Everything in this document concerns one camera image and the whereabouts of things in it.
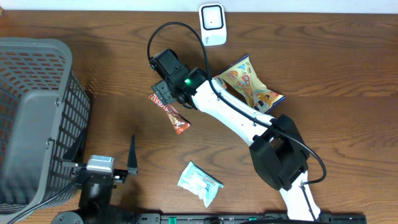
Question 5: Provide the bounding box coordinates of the red chocolate bar wrapper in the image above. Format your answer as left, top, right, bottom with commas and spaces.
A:
149, 93, 190, 134

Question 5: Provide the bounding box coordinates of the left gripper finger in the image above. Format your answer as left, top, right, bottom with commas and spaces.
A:
127, 134, 138, 171
63, 128, 87, 162

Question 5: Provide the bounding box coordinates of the light blue tissue packet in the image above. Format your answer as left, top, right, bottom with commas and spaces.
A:
177, 161, 224, 208

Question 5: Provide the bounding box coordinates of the white barcode scanner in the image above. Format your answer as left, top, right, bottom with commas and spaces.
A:
198, 3, 227, 46

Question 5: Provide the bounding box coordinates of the orange tissue pack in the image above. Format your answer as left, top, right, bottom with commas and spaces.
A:
213, 75, 227, 90

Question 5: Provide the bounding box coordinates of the black mounting rail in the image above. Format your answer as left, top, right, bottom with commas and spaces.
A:
136, 213, 368, 224

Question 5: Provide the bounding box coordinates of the yellow snack bag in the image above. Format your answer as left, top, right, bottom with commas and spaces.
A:
217, 54, 285, 113

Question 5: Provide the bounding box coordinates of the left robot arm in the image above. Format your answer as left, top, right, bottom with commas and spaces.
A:
52, 129, 138, 224

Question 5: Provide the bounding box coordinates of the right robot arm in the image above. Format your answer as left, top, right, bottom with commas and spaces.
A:
152, 65, 321, 221

